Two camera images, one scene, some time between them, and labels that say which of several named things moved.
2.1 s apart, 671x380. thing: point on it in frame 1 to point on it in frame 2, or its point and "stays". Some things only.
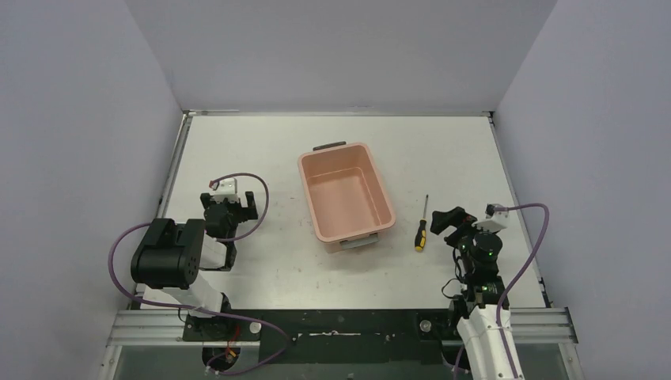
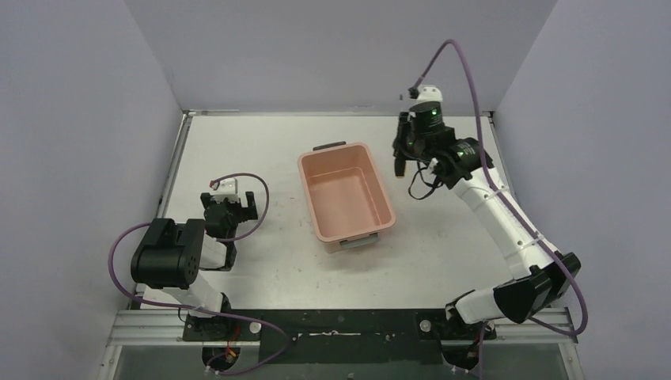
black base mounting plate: [335, 336] stays
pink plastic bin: [346, 197] stays
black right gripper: [444, 220] to [407, 125]
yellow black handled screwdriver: [421, 232] to [399, 167]
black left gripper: [227, 203] stays
